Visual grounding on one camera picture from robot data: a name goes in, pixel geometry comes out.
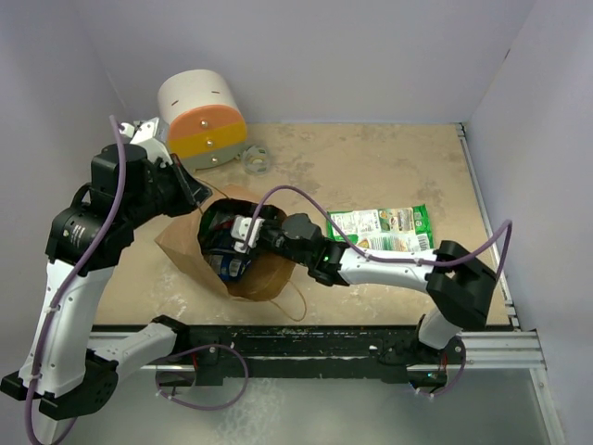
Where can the dark blue snack packet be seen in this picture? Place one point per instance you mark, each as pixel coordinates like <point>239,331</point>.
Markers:
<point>229,267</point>

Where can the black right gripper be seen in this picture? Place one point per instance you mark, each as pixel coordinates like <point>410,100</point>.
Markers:
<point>258,245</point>

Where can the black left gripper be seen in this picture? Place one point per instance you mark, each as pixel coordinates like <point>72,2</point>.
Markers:
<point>195,194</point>

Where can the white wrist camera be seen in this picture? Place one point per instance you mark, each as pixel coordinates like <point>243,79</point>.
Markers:
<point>245,233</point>
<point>150,135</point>

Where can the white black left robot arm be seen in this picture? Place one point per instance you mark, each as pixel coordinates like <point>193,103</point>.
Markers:
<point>128,188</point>

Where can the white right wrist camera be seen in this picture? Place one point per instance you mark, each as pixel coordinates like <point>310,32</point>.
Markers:
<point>245,233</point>

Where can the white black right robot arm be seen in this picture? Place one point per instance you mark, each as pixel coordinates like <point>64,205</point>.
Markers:
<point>459,284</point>

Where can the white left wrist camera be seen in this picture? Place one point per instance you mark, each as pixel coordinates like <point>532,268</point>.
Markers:
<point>150,135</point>

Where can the green white snack packet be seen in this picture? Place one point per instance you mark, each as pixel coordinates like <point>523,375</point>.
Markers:
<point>393,229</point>

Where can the white cylindrical mini drawer cabinet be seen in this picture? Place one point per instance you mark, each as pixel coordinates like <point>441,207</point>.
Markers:
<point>206,127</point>

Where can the brown paper bag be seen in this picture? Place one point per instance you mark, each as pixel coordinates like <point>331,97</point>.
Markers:
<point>263,281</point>

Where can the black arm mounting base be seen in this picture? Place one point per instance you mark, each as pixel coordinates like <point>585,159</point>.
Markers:
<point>388,353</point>

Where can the clear tape roll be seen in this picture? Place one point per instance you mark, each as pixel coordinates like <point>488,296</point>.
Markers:
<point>256,160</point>

